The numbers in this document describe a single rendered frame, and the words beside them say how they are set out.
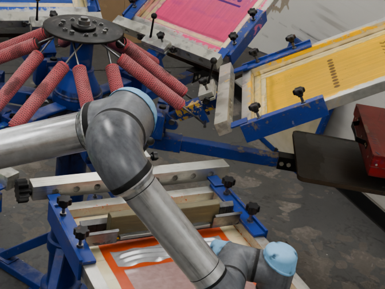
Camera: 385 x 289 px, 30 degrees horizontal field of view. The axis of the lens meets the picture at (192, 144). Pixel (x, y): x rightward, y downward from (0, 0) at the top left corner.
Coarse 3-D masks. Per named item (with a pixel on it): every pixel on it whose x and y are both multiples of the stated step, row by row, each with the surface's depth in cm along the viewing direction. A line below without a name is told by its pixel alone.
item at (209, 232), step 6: (210, 228) 227; (216, 228) 227; (204, 234) 224; (210, 234) 224; (216, 234) 225; (222, 234) 225; (228, 240) 223; (246, 282) 206; (252, 282) 206; (246, 288) 203; (252, 288) 203
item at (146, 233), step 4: (192, 224) 220; (196, 224) 220; (200, 224) 221; (204, 224) 221; (208, 224) 221; (196, 228) 220; (136, 232) 212; (140, 232) 212; (144, 232) 212; (148, 232) 213; (120, 236) 209; (124, 236) 209; (128, 236) 210; (132, 236) 210; (136, 236) 211; (140, 236) 212
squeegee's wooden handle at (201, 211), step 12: (180, 204) 217; (192, 204) 218; (204, 204) 219; (216, 204) 221; (108, 216) 208; (120, 216) 207; (132, 216) 208; (192, 216) 219; (204, 216) 221; (108, 228) 208; (120, 228) 209; (132, 228) 211; (144, 228) 213
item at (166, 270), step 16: (128, 240) 214; (144, 240) 216; (128, 272) 201; (144, 272) 202; (160, 272) 203; (176, 272) 205; (128, 288) 195; (144, 288) 196; (160, 288) 197; (176, 288) 198; (192, 288) 199
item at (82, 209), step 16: (176, 192) 236; (192, 192) 238; (208, 192) 239; (80, 208) 219; (96, 208) 222; (112, 208) 225; (128, 208) 227; (240, 224) 226; (256, 240) 219; (96, 272) 194; (96, 288) 188; (304, 288) 202
